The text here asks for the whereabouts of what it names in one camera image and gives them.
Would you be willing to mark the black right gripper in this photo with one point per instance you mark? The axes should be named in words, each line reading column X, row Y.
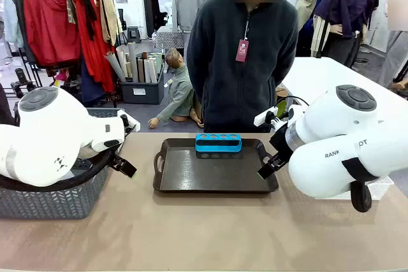
column 280, row 141

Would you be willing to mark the dark brown serving tray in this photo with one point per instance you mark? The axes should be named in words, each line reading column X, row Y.
column 210, row 173

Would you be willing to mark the red hanging jacket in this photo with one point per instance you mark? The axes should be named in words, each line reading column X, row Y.
column 48, row 26

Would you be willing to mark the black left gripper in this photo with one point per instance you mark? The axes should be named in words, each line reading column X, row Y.
column 129, row 129

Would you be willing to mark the beige hanging garment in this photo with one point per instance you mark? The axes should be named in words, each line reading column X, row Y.
column 110, row 17

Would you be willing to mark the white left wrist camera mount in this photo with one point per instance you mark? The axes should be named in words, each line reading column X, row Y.
column 133, row 124

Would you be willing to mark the white plastic basket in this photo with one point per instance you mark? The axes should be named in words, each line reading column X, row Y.
column 379, row 187

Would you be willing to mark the red hanging dress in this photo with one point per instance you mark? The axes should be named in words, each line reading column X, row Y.
column 95, row 61

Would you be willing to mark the patterned tablecloth table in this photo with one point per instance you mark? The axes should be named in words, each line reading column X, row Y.
column 169, row 39

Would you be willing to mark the seated mannequin green shirt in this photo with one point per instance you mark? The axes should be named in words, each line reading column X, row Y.
column 181, row 87

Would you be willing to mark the grey storage bin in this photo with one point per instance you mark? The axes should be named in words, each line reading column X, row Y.
column 141, row 92

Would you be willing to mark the large grey plastic basket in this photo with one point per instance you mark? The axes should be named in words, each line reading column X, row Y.
column 57, row 202

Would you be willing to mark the maroon hanging tag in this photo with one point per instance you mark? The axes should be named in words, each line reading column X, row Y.
column 242, row 50

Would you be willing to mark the blue test tube rack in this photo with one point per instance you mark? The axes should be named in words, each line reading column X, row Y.
column 218, row 147

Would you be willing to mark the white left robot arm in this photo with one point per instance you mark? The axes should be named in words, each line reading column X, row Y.
column 48, row 132

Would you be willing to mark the green chair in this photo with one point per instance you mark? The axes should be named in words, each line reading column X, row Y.
column 281, row 109

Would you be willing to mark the brown paper roll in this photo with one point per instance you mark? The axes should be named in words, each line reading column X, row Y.
column 141, row 71

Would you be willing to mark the white table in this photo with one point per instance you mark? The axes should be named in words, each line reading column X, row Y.
column 318, row 74

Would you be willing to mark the light blue hanging garment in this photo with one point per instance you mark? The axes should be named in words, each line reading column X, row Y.
column 11, row 17

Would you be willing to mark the black hanging scarf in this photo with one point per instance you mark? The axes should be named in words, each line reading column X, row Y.
column 89, row 11

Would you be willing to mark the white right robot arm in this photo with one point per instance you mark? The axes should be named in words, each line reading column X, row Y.
column 334, row 157

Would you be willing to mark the tall grey paper roll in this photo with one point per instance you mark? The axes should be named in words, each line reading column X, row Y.
column 133, row 61

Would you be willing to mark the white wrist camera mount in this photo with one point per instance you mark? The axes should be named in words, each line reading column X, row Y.
column 133, row 124
column 262, row 118

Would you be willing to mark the white paper roll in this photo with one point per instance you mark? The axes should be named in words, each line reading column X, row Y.
column 122, row 60

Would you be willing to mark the black camera on tripod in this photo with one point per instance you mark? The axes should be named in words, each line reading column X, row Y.
column 21, row 76

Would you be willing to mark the person in dark fleece jacket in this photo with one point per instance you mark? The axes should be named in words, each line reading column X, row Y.
column 242, row 93

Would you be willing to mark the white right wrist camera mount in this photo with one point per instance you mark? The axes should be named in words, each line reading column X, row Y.
column 262, row 118

